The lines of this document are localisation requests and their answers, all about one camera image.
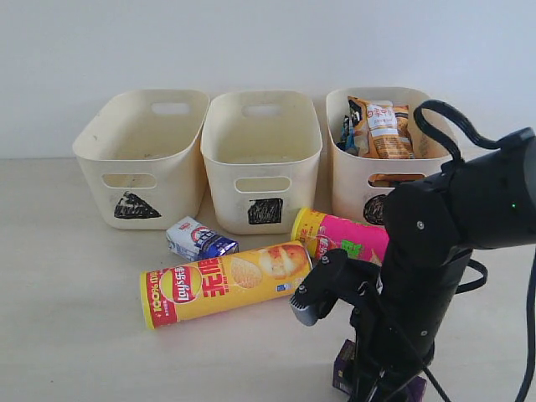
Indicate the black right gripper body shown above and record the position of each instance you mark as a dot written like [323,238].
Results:
[391,348]

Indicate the yellow chips can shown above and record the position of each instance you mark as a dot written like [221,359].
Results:
[205,287]

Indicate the orange white noodle bag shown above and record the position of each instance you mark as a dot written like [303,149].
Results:
[386,125]

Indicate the blue noodle bag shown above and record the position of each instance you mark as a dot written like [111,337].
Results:
[352,142]

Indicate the white blue milk carton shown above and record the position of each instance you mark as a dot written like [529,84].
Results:
[194,241]

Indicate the dark purple small box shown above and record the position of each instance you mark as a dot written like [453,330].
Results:
[343,368]

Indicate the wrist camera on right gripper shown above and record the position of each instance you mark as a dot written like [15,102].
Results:
[334,277]

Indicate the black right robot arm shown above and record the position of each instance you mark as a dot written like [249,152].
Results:
[434,225]

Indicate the pink chips can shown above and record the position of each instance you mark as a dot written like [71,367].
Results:
[320,232]

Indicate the cream bin square mark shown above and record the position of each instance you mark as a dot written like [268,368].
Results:
[261,151]

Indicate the cream bin triangle mark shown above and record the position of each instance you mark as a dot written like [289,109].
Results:
[141,158]

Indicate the cream bin circle mark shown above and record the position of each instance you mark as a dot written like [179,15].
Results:
[359,185]

